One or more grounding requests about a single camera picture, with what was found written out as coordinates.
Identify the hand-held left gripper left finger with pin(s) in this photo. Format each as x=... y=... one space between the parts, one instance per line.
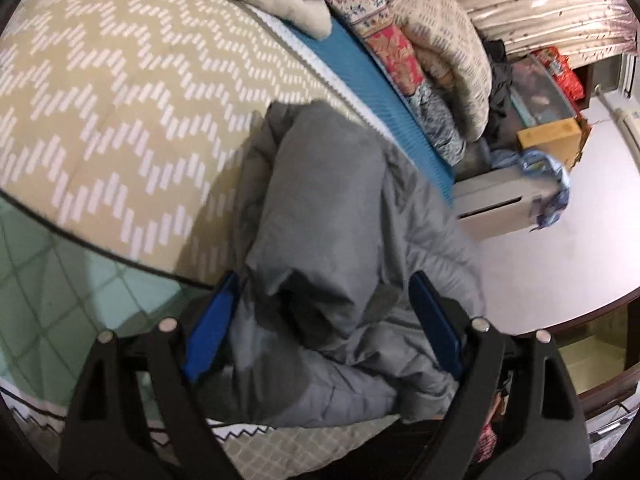
x=210 y=330

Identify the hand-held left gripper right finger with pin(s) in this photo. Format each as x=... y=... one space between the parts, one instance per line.
x=437 y=325

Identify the grey puffer jacket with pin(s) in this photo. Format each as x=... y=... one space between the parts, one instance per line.
x=325 y=210

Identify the black clothes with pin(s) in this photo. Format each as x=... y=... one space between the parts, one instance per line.
x=500 y=85

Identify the beige lattice cloth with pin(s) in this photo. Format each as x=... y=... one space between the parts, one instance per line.
x=285 y=452

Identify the green checked sheet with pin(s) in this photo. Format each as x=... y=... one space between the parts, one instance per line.
x=50 y=285

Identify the blue patterned cloth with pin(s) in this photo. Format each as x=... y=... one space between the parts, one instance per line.
x=547 y=167

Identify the blue white patterned quilt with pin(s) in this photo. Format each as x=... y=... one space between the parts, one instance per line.
x=437 y=120

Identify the cardboard box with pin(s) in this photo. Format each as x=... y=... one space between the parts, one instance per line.
x=550 y=135

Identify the beige zigzag blanket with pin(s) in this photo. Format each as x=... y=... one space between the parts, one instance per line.
x=125 y=110

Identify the blue foam mat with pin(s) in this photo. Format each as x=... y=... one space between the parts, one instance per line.
x=370 y=90

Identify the clear plastic storage box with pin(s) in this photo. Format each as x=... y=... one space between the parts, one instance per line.
x=537 y=92

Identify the red patterned quilt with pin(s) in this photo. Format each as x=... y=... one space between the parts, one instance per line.
x=397 y=60

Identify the cream dotted quilt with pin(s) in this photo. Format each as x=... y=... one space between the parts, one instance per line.
x=450 y=50

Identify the red plastic bag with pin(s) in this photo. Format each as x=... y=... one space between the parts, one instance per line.
x=562 y=72

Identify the white ribbed appliance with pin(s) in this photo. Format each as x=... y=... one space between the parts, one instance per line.
x=625 y=110

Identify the pale shiny curtain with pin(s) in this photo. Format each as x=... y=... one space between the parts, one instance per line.
x=525 y=0

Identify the wooden frame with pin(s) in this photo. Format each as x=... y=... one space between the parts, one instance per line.
x=607 y=310

